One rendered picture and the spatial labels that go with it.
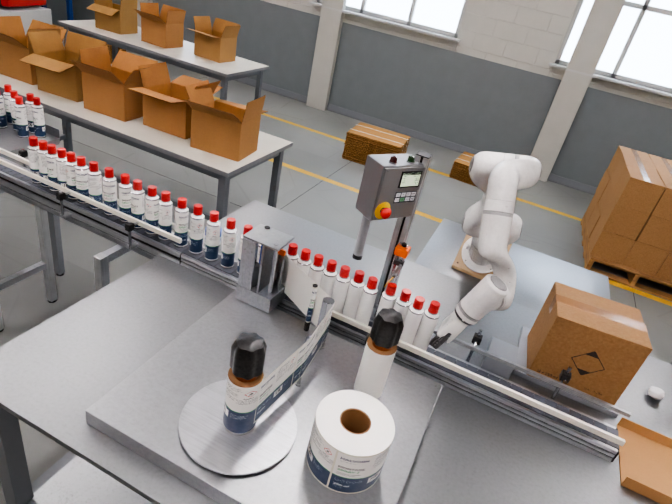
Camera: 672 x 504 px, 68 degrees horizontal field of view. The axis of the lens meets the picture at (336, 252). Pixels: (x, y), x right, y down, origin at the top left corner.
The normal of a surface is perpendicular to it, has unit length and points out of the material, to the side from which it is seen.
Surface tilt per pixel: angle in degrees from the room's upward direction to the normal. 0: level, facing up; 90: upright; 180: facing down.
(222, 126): 90
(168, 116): 91
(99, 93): 90
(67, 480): 0
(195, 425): 0
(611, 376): 90
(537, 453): 0
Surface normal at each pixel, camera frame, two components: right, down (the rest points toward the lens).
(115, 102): -0.36, 0.42
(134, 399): 0.18, -0.84
